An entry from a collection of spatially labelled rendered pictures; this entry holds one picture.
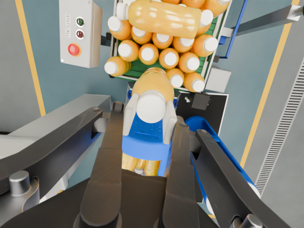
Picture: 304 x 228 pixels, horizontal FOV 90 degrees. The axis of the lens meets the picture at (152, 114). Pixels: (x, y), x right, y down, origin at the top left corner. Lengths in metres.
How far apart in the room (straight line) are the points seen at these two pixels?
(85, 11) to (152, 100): 0.45
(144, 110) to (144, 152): 0.31
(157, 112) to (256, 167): 2.34
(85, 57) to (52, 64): 1.40
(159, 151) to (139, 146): 0.07
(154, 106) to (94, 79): 1.61
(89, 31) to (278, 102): 1.97
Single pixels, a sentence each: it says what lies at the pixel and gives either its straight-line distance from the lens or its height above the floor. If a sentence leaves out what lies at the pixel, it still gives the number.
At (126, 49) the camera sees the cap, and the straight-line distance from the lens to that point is 0.53.
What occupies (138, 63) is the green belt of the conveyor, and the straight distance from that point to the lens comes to 0.75.
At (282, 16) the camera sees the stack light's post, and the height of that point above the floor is 1.08.
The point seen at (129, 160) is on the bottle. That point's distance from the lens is 0.63.
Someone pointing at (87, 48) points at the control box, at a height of 1.10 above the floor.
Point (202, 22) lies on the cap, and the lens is 0.54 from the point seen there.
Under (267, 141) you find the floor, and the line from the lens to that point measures 2.33.
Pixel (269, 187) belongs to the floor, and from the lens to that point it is 2.83.
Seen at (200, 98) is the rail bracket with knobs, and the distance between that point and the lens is 0.69.
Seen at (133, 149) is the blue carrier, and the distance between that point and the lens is 0.50.
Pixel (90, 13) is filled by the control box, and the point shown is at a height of 1.10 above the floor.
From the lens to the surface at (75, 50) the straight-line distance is 0.59.
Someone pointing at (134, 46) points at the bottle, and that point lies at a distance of 0.57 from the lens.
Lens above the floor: 1.64
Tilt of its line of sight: 69 degrees down
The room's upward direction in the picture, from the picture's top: 174 degrees counter-clockwise
